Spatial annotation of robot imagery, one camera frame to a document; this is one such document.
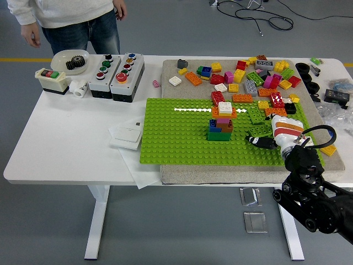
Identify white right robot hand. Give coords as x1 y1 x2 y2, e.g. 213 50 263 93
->
244 113 306 152

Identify person's right hand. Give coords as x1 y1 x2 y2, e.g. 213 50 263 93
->
20 23 42 48

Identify person's left hand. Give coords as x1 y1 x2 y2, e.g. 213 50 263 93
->
113 0 128 20

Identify lime long toy brick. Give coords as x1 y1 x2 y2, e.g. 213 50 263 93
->
246 71 265 85
246 124 274 139
247 107 268 125

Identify orange long toy brick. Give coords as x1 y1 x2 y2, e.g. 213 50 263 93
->
184 71 204 87
232 93 254 104
264 107 287 117
211 107 237 119

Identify red long toy brick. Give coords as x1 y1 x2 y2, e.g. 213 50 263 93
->
269 92 285 108
211 91 227 107

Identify grey long toy brick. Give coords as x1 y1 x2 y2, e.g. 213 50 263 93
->
254 60 275 70
243 79 259 97

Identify lime square toy brick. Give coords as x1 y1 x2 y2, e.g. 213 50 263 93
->
280 67 296 80

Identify green square toy brick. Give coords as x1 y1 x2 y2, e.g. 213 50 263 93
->
206 131 232 141

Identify blue green yellow brick stack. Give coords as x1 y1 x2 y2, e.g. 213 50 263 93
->
196 65 213 81

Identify green studded baseplate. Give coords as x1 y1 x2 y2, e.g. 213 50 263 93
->
140 98 325 167

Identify white furniture foot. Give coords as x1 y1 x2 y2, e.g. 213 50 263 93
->
18 0 36 16

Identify white bowl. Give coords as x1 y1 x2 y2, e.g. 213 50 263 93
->
51 49 90 76

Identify person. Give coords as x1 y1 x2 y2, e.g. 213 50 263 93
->
7 0 128 55

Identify clear plastic bag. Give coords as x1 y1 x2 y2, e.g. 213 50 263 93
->
315 102 353 133

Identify black metal gears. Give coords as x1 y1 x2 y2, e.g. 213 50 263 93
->
65 55 86 73

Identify black device green display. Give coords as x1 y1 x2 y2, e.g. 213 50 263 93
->
324 88 351 104

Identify white pipe tee fitting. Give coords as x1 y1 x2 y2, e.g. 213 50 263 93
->
68 79 89 99

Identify three-button control box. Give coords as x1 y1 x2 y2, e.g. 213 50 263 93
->
88 54 122 99

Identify emergency stop control box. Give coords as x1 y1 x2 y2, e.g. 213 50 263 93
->
110 52 146 103

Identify silver floor socket plate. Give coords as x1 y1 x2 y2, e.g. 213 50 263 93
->
243 211 269 235
239 187 263 207

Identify grey-brown mat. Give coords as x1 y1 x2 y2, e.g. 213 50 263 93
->
160 59 346 185

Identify white table leg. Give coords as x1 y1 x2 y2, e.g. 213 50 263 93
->
274 186 306 262
84 184 111 260

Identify white paper sheet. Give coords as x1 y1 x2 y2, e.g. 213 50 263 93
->
108 118 162 190

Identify white red-green switch box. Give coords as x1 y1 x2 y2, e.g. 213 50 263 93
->
35 67 70 96

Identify looped black floor cable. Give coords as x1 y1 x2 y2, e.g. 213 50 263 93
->
216 0 293 37

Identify long black floor cable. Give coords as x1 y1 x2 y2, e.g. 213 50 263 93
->
278 0 353 20

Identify white wall switch plate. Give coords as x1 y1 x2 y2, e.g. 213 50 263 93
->
109 125 143 151

